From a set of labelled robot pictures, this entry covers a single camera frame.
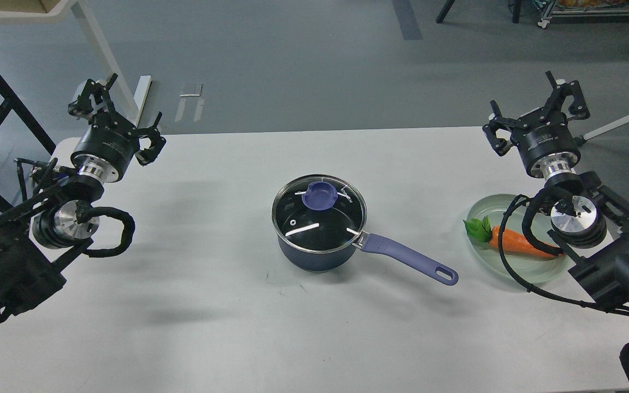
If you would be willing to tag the orange toy carrot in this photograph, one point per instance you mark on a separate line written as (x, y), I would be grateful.
(482, 234)

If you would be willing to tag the wheeled metal cart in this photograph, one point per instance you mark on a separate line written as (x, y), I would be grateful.
(551, 10)

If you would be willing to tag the glass lid with blue knob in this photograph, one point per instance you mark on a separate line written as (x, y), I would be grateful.
(318, 213)

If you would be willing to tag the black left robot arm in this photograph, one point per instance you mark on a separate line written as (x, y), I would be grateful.
(58, 223)

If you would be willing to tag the blue saucepan with handle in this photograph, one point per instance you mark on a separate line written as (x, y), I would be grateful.
(375, 244)

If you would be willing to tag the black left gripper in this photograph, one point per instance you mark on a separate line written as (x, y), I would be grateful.
(115, 151)

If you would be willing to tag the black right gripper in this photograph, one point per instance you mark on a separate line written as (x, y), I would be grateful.
(551, 140)

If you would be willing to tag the white table frame leg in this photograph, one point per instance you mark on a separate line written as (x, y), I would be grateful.
(132, 100)

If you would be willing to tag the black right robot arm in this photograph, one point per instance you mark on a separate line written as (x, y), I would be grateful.
(573, 215)

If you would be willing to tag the clear green glass plate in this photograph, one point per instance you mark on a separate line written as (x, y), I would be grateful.
(534, 269)

